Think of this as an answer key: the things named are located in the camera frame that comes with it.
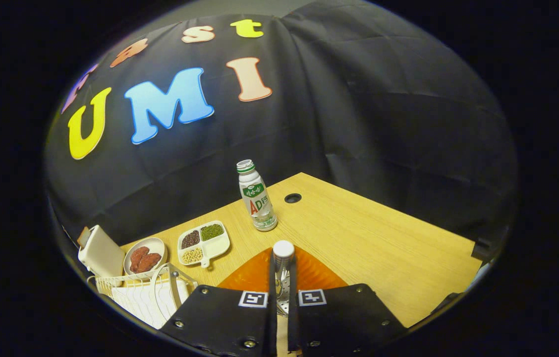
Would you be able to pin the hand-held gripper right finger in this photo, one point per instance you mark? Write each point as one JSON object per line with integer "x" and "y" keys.
{"x": 344, "y": 317}

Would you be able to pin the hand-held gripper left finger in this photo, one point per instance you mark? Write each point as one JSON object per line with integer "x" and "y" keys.
{"x": 220, "y": 317}

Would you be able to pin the white divided bean dish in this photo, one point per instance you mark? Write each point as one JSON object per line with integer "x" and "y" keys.
{"x": 215, "y": 246}

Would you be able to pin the small white plate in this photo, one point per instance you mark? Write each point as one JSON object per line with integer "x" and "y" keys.
{"x": 157, "y": 245}

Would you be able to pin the red meat piece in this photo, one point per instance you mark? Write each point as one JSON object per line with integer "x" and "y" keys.
{"x": 138, "y": 255}
{"x": 150, "y": 262}

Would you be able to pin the white green drink bottle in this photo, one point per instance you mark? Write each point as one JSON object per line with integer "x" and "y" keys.
{"x": 258, "y": 203}

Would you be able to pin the white toaster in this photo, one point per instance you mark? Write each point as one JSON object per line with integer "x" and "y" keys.
{"x": 103, "y": 255}

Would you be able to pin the brown toast slice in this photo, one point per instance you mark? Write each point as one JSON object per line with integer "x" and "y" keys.
{"x": 83, "y": 237}

